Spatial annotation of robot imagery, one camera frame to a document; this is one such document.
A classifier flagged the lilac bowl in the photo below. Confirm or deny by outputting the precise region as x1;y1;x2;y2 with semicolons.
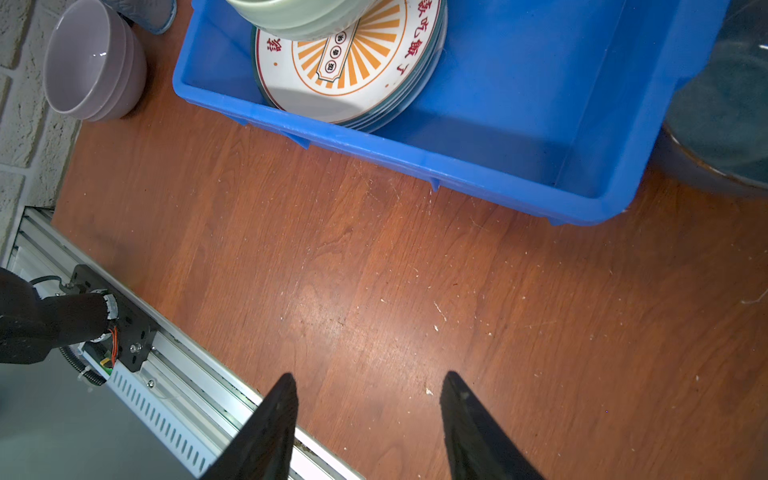
43;1;147;122

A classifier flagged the sunburst pattern plate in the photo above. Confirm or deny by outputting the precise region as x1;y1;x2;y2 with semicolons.
252;1;448;131

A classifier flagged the aluminium front rail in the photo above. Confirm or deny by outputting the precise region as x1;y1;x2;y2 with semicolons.
2;206;367;480

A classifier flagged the blue grey bowl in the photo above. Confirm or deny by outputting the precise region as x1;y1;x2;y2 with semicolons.
650;1;767;198

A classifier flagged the blue plastic bin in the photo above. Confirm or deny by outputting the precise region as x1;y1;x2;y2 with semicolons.
173;1;728;226

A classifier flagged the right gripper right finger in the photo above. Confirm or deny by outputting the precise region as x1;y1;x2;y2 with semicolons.
440;371;543;480

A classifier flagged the grey translucent cup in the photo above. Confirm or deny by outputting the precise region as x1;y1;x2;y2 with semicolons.
103;0;177;35

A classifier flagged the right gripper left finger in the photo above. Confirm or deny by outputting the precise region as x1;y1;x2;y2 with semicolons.
202;373;299;480

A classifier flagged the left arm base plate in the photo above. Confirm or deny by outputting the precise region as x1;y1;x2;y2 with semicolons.
64;264;159;376

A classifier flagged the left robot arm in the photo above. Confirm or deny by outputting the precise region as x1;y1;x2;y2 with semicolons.
1;269;118;365

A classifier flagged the green bowl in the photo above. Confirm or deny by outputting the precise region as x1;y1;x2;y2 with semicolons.
227;0;376;41

